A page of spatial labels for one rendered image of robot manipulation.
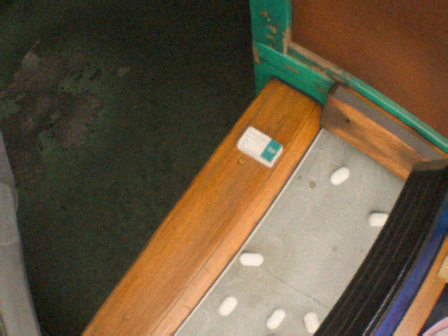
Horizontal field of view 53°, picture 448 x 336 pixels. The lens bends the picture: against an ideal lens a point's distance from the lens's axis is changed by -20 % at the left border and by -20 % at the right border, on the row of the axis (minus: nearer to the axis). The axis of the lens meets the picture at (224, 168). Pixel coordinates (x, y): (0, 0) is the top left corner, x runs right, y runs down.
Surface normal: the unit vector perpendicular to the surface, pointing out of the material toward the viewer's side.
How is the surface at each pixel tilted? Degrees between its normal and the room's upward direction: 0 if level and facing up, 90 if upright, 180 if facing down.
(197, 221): 0
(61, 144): 0
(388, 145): 67
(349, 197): 0
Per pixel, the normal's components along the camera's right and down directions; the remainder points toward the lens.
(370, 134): -0.54, 0.56
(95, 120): -0.07, -0.40
